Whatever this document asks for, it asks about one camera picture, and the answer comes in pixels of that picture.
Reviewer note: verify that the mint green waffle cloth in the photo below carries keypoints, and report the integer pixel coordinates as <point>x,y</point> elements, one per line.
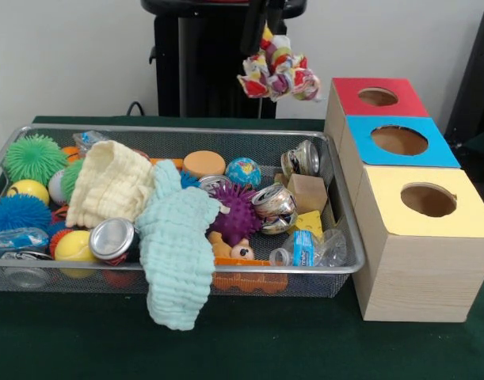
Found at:
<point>174,253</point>

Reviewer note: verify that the purple spiky monster toy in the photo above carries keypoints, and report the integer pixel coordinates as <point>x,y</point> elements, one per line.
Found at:
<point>237,211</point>

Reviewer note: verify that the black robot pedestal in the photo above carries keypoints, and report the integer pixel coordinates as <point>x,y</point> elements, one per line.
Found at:
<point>210,59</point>

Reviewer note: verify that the cream waffle cloth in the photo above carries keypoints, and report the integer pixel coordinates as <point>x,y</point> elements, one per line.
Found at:
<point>107,182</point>

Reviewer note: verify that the green spiky rubber ball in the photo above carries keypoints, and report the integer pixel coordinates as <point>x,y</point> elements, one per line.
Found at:
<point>33,156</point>

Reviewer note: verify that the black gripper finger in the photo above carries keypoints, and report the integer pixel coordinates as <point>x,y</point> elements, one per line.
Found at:
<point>274,14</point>
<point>251,27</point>

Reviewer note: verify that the blue spiky rubber ball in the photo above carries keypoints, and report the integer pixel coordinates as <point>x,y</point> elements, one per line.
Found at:
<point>17,213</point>

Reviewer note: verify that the black stand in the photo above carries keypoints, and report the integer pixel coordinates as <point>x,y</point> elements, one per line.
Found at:
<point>479,79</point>

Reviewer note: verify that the crushed bottle with blue label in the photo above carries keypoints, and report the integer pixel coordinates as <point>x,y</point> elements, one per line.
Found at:
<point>305,247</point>

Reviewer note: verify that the yellow tennis ball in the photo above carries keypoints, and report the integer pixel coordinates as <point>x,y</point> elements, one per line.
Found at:
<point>73,245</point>

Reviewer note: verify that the wooden box with three holes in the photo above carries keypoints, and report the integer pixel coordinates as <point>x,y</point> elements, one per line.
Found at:
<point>416,277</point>

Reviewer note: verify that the dark green tablecloth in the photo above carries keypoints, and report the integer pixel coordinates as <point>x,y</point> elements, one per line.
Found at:
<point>265,348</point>

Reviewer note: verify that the orange plush toy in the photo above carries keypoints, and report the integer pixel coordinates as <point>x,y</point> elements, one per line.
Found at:
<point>241,250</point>

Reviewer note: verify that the printed silver drink can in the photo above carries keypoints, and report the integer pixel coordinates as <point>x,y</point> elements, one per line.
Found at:
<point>275,206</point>

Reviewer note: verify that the crushed red soda can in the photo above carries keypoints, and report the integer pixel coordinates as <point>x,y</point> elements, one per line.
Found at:
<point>111,238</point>

